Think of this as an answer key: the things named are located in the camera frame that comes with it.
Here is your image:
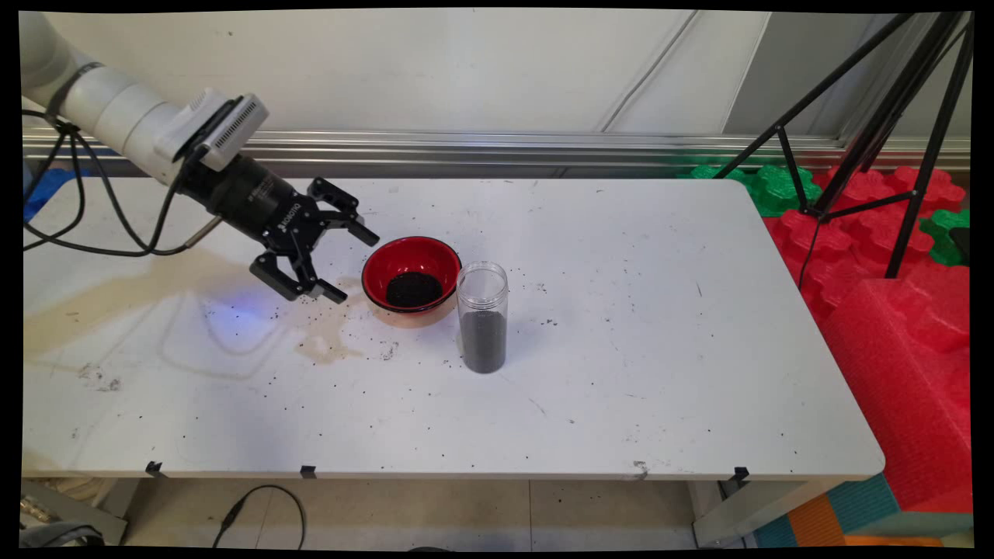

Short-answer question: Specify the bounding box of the black seeds pile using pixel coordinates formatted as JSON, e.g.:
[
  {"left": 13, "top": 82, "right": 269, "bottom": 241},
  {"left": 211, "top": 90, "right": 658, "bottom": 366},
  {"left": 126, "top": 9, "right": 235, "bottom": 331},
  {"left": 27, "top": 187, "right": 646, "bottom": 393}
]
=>
[{"left": 386, "top": 272, "right": 443, "bottom": 307}]

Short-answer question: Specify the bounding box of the white grey wrist camera box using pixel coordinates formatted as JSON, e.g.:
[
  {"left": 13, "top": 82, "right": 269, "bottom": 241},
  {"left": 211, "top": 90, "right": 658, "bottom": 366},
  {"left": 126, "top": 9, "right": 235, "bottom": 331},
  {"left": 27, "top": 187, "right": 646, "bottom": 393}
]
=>
[{"left": 175, "top": 88, "right": 270, "bottom": 173}]

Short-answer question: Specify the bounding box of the clear plastic jar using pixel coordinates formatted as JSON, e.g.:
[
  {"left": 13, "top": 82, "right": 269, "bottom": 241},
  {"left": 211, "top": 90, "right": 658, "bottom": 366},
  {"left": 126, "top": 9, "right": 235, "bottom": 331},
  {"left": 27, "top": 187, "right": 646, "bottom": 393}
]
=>
[{"left": 456, "top": 262, "right": 509, "bottom": 374}]

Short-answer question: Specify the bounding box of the grey metal base bracket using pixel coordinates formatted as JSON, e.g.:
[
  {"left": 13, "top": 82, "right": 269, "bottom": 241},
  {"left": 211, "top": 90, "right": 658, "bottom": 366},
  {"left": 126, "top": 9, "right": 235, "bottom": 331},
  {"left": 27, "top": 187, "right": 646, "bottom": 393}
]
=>
[{"left": 19, "top": 479, "right": 129, "bottom": 547}]

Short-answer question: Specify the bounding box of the red foam puzzle mat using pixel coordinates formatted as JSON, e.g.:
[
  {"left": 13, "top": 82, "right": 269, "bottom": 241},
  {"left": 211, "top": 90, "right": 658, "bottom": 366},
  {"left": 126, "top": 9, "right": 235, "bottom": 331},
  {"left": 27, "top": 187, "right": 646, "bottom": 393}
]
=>
[{"left": 765, "top": 165, "right": 971, "bottom": 327}]

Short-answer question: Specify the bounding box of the teal foam floor mat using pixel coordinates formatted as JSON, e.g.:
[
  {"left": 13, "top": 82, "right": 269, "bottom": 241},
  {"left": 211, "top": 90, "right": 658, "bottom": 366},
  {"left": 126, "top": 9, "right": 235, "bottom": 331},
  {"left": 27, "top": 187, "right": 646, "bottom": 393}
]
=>
[{"left": 753, "top": 474, "right": 902, "bottom": 548}]

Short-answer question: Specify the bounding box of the black floor cable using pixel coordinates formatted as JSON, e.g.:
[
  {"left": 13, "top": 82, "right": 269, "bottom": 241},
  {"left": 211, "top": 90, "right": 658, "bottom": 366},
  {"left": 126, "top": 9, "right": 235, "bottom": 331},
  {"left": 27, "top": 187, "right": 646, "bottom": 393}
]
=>
[{"left": 212, "top": 485, "right": 307, "bottom": 550}]

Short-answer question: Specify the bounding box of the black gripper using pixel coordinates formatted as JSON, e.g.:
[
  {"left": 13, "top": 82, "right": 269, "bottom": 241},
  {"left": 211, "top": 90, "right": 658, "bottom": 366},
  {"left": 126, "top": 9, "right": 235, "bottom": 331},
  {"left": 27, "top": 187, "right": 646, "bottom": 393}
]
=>
[{"left": 180, "top": 154, "right": 381, "bottom": 304}]

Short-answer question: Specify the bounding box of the black tripod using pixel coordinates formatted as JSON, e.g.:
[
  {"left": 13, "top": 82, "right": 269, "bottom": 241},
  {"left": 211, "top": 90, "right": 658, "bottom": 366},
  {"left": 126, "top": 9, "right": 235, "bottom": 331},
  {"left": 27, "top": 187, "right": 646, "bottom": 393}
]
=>
[{"left": 713, "top": 12, "right": 975, "bottom": 290}]

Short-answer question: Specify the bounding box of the green foam puzzle mat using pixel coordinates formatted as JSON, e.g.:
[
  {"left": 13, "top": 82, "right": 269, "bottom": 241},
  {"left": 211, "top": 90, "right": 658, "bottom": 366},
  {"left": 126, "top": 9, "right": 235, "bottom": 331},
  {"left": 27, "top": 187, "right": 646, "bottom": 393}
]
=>
[
  {"left": 920, "top": 208, "right": 971, "bottom": 267},
  {"left": 677, "top": 163, "right": 822, "bottom": 218}
]

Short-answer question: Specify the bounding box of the grey metal table leg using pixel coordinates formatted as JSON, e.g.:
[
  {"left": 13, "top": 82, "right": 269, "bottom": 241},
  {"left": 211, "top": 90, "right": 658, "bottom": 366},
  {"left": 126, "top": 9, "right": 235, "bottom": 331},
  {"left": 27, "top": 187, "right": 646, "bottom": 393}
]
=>
[{"left": 691, "top": 477, "right": 843, "bottom": 548}]

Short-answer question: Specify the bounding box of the aluminium wall rail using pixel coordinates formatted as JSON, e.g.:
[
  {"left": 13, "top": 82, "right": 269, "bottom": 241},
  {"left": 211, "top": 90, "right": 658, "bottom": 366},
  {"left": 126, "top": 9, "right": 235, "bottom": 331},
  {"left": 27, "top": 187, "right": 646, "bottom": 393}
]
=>
[{"left": 22, "top": 128, "right": 971, "bottom": 173}]

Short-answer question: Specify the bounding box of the orange foam floor mat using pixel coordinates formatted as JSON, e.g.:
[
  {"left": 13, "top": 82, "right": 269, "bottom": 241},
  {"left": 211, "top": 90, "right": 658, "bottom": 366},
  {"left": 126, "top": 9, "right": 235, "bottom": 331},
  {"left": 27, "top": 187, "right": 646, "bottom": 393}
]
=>
[{"left": 788, "top": 493, "right": 847, "bottom": 548}]

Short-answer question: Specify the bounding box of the red bowl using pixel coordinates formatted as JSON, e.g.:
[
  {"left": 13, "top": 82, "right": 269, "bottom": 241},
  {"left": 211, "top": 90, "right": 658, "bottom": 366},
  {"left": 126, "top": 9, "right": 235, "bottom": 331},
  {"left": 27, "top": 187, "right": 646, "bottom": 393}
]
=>
[{"left": 361, "top": 236, "right": 464, "bottom": 316}]

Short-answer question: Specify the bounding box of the blue foam piece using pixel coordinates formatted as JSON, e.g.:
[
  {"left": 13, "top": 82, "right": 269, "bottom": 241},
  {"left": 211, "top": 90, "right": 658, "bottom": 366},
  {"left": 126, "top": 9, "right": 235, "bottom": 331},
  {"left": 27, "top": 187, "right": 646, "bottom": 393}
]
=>
[{"left": 23, "top": 167, "right": 78, "bottom": 222}]

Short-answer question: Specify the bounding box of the white wall cable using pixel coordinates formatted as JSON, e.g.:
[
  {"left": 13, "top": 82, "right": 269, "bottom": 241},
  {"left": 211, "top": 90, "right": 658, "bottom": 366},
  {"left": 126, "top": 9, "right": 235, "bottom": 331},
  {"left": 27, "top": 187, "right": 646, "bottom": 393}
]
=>
[{"left": 598, "top": 12, "right": 700, "bottom": 133}]

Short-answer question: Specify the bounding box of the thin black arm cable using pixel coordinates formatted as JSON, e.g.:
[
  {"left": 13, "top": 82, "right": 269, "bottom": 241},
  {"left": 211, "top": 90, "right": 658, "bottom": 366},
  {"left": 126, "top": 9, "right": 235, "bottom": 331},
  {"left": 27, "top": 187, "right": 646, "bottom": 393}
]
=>
[{"left": 22, "top": 109, "right": 226, "bottom": 257}]

